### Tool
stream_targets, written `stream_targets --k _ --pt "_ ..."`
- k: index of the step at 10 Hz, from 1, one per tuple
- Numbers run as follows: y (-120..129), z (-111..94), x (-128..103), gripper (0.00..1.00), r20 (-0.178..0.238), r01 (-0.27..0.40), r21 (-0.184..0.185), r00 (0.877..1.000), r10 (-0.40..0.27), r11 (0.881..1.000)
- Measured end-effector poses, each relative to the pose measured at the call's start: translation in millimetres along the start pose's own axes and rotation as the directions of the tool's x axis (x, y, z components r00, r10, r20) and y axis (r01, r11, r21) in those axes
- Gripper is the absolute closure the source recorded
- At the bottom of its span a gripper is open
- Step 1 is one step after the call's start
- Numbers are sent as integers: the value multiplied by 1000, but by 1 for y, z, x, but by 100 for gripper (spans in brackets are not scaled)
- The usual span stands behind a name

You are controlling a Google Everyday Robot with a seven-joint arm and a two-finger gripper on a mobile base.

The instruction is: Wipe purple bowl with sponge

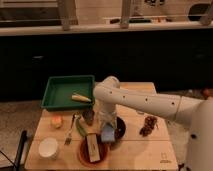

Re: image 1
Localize dark purple bowl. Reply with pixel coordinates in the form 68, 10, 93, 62
115, 117, 126, 141

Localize green plastic tray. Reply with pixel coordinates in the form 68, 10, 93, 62
41, 75, 95, 111

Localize silver fork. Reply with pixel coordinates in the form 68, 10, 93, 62
64, 114, 79, 145

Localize orange yellow toy fruit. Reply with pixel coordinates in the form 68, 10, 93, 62
51, 115, 63, 129

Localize bunch of dark grapes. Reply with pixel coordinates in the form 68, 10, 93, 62
139, 116, 157, 137

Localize corn cob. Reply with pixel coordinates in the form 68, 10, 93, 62
71, 95, 91, 102

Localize blue sponge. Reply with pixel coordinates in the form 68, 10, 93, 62
101, 129, 115, 142

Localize green pepper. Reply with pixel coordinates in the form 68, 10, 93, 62
75, 118, 87, 137

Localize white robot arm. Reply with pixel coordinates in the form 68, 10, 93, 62
93, 76, 213, 171

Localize white cup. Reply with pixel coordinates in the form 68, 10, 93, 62
38, 137, 59, 159

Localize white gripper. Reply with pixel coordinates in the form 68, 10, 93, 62
99, 108, 117, 129

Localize brown round plate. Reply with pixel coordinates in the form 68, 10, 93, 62
78, 133, 108, 167

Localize wooden block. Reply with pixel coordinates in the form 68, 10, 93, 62
86, 134, 100, 162

